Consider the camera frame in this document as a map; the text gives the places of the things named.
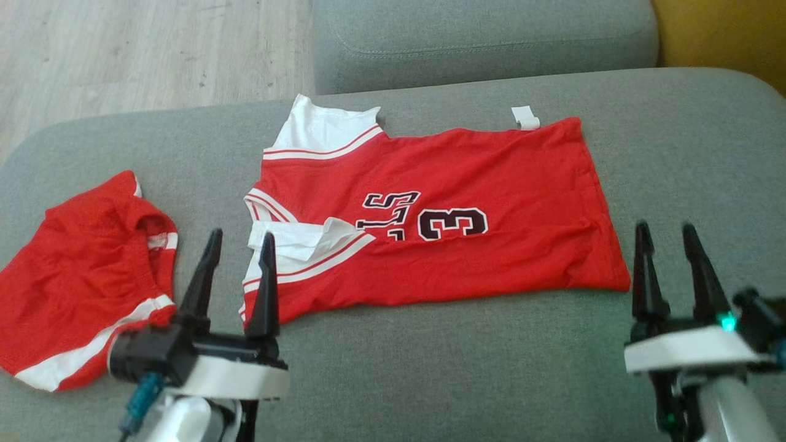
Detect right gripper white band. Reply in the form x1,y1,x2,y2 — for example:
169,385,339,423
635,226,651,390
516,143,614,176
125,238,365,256
625,221,771,442

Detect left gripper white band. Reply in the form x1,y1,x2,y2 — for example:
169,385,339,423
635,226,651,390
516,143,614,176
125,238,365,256
166,228,290,442

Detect red shorts with white band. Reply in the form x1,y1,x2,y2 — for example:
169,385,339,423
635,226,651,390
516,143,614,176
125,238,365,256
0,171,179,392

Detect red basketball jersey with number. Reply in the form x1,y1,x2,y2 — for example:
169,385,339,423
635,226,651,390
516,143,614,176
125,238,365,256
239,94,631,325

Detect large grey sofa seat cushion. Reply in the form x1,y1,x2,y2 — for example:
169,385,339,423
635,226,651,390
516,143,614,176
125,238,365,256
0,68,786,442

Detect small grey sofa cushion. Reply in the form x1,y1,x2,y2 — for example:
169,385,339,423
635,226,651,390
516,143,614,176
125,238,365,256
312,0,659,96

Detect left cable with blue connector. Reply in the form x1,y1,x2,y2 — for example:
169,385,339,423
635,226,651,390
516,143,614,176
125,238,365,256
119,371,165,442

